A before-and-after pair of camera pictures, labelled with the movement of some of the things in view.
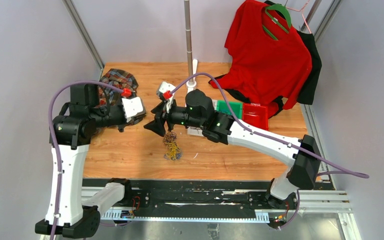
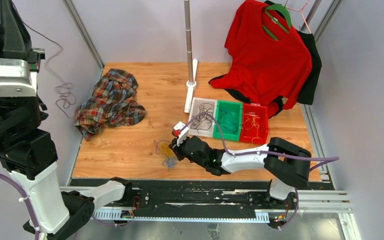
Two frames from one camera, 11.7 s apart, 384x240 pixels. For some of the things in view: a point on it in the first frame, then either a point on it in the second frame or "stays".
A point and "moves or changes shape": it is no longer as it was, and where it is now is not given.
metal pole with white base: x=192 y=64 stays
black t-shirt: x=306 y=95 stays
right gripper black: x=163 y=107 → x=177 y=149
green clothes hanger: x=281 y=8 stays
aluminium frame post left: x=85 y=34 stays
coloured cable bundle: x=173 y=151 moves or changes shape
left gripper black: x=121 y=127 → x=17 y=42
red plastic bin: x=255 y=114 stays
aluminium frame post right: x=326 y=18 stays
